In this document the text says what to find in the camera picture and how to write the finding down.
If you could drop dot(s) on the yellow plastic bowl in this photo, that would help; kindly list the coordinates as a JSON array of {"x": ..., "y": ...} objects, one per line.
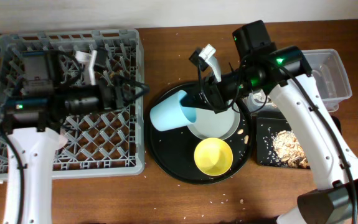
[{"x": 213, "y": 156}]

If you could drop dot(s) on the pink plastic cup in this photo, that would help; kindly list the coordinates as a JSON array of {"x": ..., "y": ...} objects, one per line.
[{"x": 62, "y": 141}]

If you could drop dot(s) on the black rectangular food-waste tray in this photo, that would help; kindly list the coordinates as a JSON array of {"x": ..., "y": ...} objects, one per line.
[{"x": 269, "y": 124}]

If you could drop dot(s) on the pile of food scraps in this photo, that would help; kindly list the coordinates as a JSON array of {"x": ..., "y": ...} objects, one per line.
[{"x": 289, "y": 150}]

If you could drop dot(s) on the grey round plate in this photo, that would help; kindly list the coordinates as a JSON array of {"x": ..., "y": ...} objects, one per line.
[{"x": 211, "y": 125}]

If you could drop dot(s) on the round black tray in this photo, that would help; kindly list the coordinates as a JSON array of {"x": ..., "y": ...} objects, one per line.
[{"x": 173, "y": 150}]

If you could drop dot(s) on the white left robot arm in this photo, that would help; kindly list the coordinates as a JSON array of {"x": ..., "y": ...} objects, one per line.
[{"x": 56, "y": 85}]

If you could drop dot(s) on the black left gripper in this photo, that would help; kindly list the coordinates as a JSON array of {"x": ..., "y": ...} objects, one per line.
[{"x": 117, "y": 98}]

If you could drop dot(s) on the clear plastic waste bin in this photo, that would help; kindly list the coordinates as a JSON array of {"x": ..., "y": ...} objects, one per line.
[{"x": 331, "y": 80}]

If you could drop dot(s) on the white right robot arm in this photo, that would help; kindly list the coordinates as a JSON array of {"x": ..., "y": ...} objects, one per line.
[{"x": 286, "y": 77}]

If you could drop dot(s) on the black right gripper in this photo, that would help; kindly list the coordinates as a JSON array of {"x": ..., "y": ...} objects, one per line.
[{"x": 217, "y": 99}]

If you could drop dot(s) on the light blue plastic cup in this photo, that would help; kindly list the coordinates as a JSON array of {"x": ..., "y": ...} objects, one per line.
[{"x": 170, "y": 114}]

